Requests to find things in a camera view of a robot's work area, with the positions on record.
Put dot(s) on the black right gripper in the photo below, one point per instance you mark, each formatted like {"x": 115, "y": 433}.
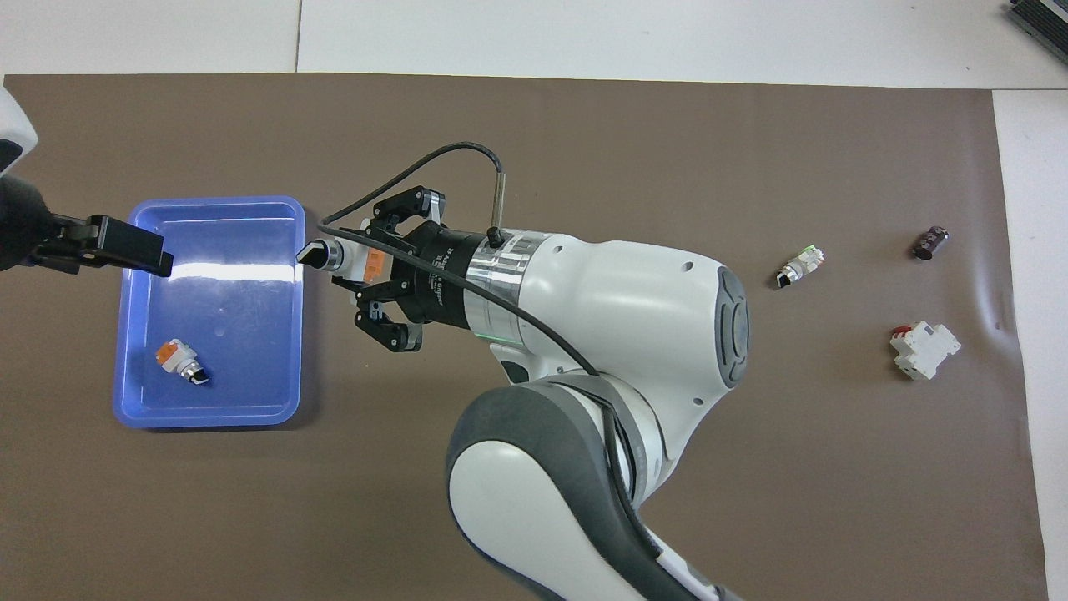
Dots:
{"x": 442, "y": 275}

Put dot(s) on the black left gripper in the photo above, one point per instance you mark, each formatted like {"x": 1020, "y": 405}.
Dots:
{"x": 29, "y": 229}

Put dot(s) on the selector switch orange green block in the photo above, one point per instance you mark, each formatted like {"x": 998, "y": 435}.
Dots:
{"x": 350, "y": 257}

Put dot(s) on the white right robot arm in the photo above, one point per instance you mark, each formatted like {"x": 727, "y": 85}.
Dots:
{"x": 634, "y": 309}

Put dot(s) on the blue plastic tray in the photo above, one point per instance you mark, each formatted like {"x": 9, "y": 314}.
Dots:
{"x": 250, "y": 351}

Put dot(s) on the brown paper table mat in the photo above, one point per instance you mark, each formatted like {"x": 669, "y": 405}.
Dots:
{"x": 834, "y": 467}

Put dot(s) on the white circuit breaker red lever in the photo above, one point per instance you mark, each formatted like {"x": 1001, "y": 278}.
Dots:
{"x": 922, "y": 351}

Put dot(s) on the dark cylindrical capacitor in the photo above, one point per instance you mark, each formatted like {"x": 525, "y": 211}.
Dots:
{"x": 929, "y": 243}

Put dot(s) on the black finned power unit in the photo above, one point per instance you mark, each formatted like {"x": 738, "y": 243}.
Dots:
{"x": 1043, "y": 15}

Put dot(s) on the orange-backed selector switch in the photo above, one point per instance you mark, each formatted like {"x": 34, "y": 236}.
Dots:
{"x": 177, "y": 357}

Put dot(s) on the green-backed selector switch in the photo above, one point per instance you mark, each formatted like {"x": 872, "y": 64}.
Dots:
{"x": 799, "y": 267}

